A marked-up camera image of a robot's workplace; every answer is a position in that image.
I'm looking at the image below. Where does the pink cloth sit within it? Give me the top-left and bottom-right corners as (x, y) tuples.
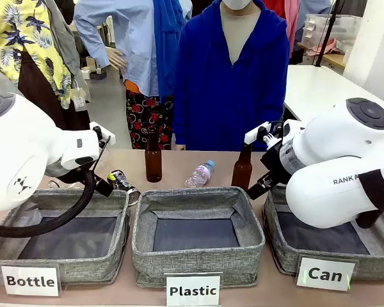
(312, 38), (344, 56)

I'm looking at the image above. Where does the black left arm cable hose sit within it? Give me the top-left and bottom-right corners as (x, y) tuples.
(0, 169), (97, 238)

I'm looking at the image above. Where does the black silver crushed can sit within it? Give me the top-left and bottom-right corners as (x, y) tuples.
(110, 169), (141, 207)

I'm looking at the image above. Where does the grey fabric basket Bottle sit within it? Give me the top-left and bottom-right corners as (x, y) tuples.
(0, 187), (131, 286)

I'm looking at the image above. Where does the black red floral skirt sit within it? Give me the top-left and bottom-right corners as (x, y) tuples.
(125, 89), (175, 150)

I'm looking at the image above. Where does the grey fabric basket Plastic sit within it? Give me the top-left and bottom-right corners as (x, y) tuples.
(131, 186), (266, 288)

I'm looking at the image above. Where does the yellow floral shirt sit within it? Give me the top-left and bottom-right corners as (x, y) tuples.
(0, 0), (73, 110)

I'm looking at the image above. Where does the grey fabric basket Can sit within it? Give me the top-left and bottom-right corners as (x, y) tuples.
(262, 184), (384, 282)

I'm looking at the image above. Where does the white Bottle label sign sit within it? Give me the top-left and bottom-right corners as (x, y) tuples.
(0, 264), (61, 297)

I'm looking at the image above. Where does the white paper price tag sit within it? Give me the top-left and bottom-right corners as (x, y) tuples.
(70, 88), (89, 112)

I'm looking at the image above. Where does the clear plastic storage box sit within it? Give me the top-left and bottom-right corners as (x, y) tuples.
(300, 13), (362, 52)

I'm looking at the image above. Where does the orange garment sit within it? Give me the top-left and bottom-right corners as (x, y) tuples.
(124, 79), (147, 96)

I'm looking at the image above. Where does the white Plastic label sign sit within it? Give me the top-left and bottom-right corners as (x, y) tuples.
(164, 272), (224, 307)

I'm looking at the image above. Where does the grey hanging jacket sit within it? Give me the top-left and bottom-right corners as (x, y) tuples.
(43, 0), (92, 103)

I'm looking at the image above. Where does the wooden desk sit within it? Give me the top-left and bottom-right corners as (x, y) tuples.
(296, 43), (347, 70)

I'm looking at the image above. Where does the white face mask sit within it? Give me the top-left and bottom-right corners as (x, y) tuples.
(222, 0), (253, 10)

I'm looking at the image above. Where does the mannequin in light-blue shirt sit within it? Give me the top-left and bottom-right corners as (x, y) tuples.
(73, 0), (193, 97)

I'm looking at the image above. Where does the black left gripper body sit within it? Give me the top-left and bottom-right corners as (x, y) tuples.
(83, 169), (107, 193)

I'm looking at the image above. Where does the person in blue hoodie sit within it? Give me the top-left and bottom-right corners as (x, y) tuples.
(172, 0), (291, 153)

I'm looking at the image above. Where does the brown glass bottle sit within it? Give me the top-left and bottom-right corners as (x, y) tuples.
(144, 127), (163, 184)
(231, 143), (253, 192)

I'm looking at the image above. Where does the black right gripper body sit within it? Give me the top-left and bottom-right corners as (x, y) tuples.
(259, 140), (294, 186)

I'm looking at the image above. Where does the small pink-label plastic bottle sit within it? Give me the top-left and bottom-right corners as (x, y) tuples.
(184, 159), (216, 189)

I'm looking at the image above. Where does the black stand pole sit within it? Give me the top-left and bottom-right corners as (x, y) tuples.
(315, 0), (346, 67)

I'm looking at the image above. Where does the blue hanging scarf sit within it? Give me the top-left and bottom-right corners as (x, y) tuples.
(153, 0), (187, 97)

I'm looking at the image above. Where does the brown skirt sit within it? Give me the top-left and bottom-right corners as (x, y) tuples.
(17, 51), (91, 131)

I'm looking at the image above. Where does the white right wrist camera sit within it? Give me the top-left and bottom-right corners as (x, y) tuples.
(244, 121), (272, 145)

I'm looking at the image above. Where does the white Can label sign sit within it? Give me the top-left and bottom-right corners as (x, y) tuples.
(295, 256), (356, 292)

